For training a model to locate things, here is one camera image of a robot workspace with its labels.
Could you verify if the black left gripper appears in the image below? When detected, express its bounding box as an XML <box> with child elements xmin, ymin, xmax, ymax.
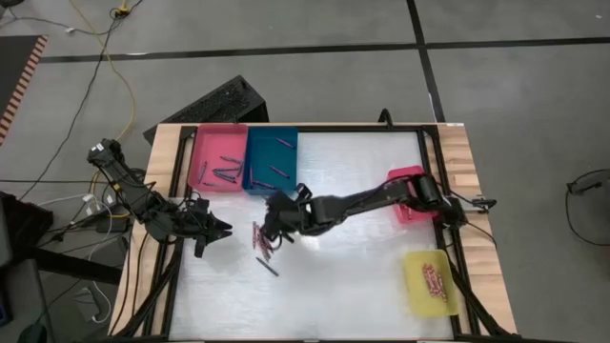
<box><xmin>183</xmin><ymin>198</ymin><xmax>234</xmax><ymax>259</ymax></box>

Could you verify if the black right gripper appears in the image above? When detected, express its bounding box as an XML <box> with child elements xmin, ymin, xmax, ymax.
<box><xmin>261</xmin><ymin>183</ymin><xmax>316</xmax><ymax>245</ymax></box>

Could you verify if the blue plastic bin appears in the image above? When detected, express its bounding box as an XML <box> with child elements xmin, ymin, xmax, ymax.
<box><xmin>240</xmin><ymin>125</ymin><xmax>299</xmax><ymax>196</ymax></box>

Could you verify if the large pink plastic bin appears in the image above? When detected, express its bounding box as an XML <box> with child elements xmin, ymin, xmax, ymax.
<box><xmin>186</xmin><ymin>122</ymin><xmax>250</xmax><ymax>192</ymax></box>

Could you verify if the small red plastic bin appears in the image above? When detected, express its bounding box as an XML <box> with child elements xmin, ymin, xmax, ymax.
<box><xmin>388</xmin><ymin>165</ymin><xmax>437</xmax><ymax>225</ymax></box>

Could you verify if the yellow plastic bin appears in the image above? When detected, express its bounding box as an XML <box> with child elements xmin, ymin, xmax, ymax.
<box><xmin>403</xmin><ymin>248</ymin><xmax>459</xmax><ymax>318</ymax></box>

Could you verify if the black floor beam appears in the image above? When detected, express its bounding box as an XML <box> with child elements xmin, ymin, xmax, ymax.
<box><xmin>32</xmin><ymin>247</ymin><xmax>123</xmax><ymax>286</ymax></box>

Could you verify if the grey power adapter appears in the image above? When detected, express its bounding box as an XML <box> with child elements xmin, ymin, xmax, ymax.
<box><xmin>74</xmin><ymin>287</ymin><xmax>104</xmax><ymax>321</ymax></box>

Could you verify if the dark fabric bundle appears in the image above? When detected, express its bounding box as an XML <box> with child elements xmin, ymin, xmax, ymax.
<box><xmin>0</xmin><ymin>190</ymin><xmax>53</xmax><ymax>252</ymax></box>

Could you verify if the black mat orange striped edge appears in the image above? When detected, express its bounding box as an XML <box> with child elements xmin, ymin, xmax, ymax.
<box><xmin>0</xmin><ymin>33</ymin><xmax>51</xmax><ymax>147</ymax></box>

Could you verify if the grey floor device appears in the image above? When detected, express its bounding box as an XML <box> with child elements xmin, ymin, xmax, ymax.
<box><xmin>567</xmin><ymin>170</ymin><xmax>610</xmax><ymax>195</ymax></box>

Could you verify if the black metal table frame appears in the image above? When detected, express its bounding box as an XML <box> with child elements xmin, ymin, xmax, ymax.
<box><xmin>113</xmin><ymin>122</ymin><xmax>516</xmax><ymax>343</ymax></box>

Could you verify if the yellow floor cable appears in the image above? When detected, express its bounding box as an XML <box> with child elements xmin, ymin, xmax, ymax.
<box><xmin>69</xmin><ymin>0</ymin><xmax>137</xmax><ymax>192</ymax></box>

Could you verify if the long black floor cable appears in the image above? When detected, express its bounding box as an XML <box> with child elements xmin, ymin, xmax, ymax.
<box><xmin>16</xmin><ymin>0</ymin><xmax>147</xmax><ymax>201</ymax></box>

